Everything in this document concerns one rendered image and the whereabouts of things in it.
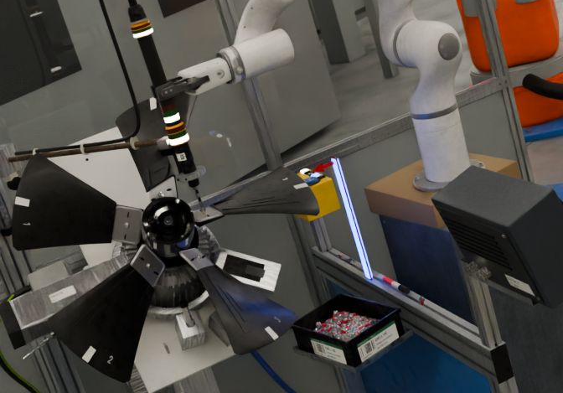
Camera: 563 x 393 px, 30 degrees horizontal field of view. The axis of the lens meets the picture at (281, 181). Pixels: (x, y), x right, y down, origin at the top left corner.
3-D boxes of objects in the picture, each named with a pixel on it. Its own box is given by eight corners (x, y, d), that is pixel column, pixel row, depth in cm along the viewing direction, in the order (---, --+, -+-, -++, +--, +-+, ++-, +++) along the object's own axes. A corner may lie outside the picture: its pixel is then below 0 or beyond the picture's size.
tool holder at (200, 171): (164, 183, 241) (150, 144, 238) (182, 172, 246) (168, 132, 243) (194, 181, 236) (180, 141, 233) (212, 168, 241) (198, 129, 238)
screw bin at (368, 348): (296, 350, 249) (288, 324, 247) (348, 317, 258) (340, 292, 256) (355, 370, 232) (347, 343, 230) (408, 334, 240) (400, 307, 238)
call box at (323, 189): (286, 215, 293) (276, 180, 290) (318, 202, 296) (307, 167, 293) (310, 227, 278) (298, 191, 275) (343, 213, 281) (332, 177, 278)
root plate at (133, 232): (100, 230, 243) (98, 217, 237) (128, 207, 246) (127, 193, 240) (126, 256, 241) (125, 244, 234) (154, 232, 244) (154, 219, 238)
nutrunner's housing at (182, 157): (183, 189, 241) (117, -3, 227) (193, 183, 244) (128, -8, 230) (196, 188, 239) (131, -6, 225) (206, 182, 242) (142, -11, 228)
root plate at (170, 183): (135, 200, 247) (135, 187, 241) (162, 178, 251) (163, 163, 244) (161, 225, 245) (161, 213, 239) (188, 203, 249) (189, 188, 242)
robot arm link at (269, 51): (224, 45, 244) (237, 45, 235) (275, 27, 248) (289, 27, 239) (235, 80, 246) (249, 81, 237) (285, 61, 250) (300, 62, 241)
